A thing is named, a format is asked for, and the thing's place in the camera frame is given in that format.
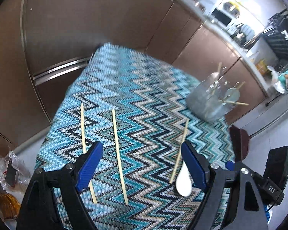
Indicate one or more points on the clear glass utensil holder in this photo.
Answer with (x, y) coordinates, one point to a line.
(201, 105)

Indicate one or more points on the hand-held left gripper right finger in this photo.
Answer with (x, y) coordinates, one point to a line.
(194, 167)

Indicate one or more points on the black dish rack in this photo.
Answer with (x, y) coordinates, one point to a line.
(278, 43)

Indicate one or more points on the zigzag knitted tablecloth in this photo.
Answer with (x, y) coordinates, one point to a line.
(134, 100)

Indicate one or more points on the white plastic bag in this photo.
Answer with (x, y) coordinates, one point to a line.
(276, 79)

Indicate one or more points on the orange net bag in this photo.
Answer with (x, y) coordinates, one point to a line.
(4, 206)

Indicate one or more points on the stainless steel pot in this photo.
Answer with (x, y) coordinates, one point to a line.
(231, 7)

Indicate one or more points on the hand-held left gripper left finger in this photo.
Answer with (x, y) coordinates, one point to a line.
(91, 165)

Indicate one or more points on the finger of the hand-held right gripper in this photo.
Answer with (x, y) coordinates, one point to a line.
(230, 165)

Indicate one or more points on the clear plastic bag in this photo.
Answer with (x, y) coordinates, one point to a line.
(14, 170)

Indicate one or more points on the dark red dustpan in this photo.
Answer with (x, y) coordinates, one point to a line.
(241, 143)

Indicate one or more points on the white microwave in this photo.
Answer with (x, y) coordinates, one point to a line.
(220, 16)

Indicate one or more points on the orange bottle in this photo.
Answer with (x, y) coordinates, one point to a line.
(261, 67)

